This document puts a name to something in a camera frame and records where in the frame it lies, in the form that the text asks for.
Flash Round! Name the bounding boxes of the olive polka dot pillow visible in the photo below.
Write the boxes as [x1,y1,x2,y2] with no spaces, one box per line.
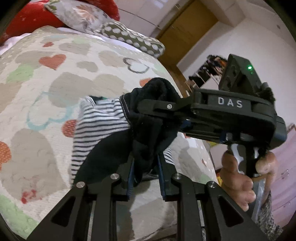
[100,21,165,58]

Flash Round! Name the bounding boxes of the wooden door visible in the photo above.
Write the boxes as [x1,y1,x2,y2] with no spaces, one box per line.
[157,1,218,67]

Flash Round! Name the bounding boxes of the heart pattern bedspread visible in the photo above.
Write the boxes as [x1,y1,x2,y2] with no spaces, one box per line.
[0,25,218,240]

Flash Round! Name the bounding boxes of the white wardrobe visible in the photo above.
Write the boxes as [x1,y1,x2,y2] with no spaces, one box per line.
[115,0,187,37]

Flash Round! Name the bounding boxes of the patterned sleeve forearm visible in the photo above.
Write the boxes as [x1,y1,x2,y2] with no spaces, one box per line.
[256,191,283,240]

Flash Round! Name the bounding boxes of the dark frog print pants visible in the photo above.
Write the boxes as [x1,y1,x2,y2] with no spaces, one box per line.
[71,77,181,184]

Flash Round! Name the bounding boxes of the dark shelf with items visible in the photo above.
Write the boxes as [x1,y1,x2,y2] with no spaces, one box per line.
[185,55,227,93]

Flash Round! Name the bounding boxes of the grey floral pillow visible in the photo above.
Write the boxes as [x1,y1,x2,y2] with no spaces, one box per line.
[45,0,112,35]

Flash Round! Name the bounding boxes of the right hand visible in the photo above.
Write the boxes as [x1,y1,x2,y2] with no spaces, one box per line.
[220,151,278,211]

